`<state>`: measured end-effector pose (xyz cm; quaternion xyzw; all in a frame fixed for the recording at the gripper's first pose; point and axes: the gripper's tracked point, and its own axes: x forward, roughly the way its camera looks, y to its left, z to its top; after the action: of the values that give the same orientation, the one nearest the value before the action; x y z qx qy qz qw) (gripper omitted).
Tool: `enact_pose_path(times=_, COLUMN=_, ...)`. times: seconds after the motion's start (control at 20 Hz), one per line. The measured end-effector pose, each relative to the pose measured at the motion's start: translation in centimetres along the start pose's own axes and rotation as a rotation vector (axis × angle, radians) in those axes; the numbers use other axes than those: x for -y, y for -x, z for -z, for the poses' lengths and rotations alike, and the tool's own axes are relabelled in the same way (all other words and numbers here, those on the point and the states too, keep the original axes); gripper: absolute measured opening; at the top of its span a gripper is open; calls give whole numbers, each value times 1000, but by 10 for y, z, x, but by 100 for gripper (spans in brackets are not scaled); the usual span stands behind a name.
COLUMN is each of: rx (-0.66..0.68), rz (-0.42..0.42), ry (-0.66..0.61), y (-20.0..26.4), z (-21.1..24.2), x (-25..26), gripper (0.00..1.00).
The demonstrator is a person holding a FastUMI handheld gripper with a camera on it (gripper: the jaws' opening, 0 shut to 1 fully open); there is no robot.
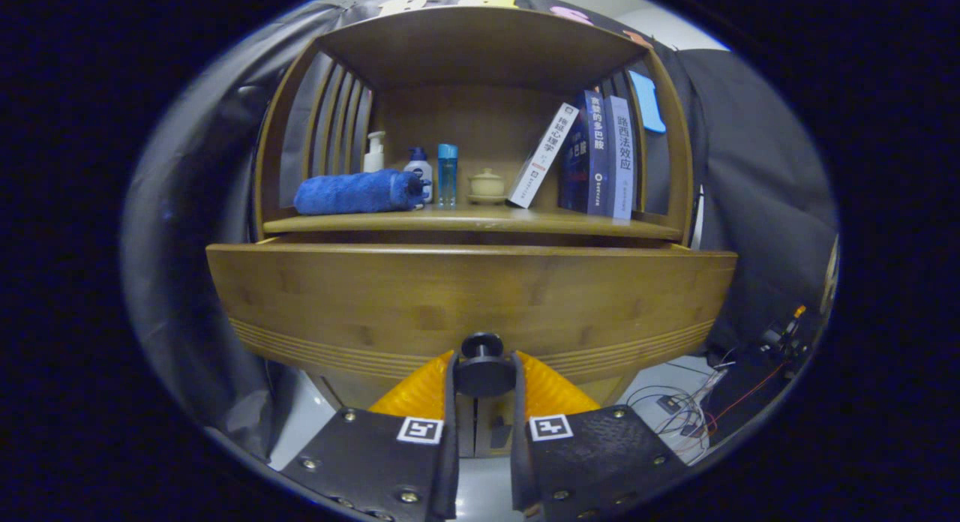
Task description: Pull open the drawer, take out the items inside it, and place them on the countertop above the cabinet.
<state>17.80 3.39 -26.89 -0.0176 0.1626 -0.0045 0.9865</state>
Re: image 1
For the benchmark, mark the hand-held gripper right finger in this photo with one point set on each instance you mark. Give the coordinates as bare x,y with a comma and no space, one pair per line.
519,462

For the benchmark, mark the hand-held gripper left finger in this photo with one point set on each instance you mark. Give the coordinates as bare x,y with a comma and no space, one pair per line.
452,469

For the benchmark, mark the wooden countertop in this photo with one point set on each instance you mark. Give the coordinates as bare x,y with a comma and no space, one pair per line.
480,220

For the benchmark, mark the wooden cabinet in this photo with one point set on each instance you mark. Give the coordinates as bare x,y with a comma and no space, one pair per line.
480,57

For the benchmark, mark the beige lidded teacup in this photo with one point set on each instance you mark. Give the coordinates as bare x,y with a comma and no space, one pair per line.
487,186

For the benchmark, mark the clear blue bottle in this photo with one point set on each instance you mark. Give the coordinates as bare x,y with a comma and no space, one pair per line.
447,177

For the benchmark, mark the rolled blue towel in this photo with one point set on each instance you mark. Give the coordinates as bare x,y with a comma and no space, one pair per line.
352,193

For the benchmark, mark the black device with orange part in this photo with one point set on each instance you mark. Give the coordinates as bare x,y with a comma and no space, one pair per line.
784,334

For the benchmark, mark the white book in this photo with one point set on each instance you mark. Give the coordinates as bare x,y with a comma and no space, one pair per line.
541,158

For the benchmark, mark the white bottle with blue cap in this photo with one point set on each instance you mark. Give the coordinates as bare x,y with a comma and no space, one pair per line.
420,166

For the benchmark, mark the dark blue book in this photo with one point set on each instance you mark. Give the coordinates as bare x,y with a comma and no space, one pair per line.
589,162

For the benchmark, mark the light blue book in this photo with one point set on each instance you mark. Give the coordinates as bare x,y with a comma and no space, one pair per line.
621,162

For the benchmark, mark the white pump bottle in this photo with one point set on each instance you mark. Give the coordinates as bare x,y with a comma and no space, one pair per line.
373,160

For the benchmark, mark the black backdrop cloth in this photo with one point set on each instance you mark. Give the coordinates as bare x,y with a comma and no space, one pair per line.
187,244

